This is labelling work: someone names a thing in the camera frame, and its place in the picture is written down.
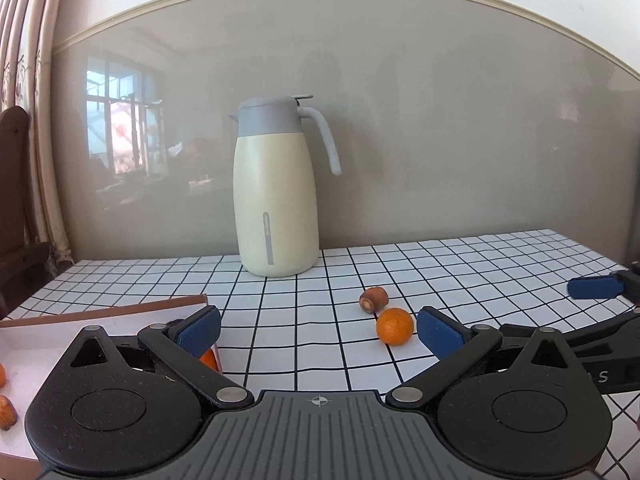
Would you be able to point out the checkered tablecloth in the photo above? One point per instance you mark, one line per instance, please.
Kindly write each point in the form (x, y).
(304, 345)

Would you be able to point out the small orange on table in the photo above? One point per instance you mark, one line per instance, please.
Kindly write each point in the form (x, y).
(394, 326)

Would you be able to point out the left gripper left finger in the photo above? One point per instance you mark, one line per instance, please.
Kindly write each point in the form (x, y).
(161, 358)

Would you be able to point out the wooden sofa with cushion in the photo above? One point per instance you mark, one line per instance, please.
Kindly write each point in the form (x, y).
(23, 261)

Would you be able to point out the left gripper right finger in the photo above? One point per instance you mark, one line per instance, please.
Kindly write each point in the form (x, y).
(461, 352)

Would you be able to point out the cream thermos jug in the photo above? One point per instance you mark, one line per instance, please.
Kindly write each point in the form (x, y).
(273, 188)

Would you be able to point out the beige patterned curtain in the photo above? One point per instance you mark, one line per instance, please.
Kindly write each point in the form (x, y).
(27, 32)

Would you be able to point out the brown cardboard box tray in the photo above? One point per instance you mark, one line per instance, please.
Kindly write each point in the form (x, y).
(108, 392)

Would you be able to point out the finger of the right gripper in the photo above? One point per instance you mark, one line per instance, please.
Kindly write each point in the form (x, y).
(617, 284)

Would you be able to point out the reddish carrot end piece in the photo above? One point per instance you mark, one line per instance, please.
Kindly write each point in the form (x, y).
(373, 300)

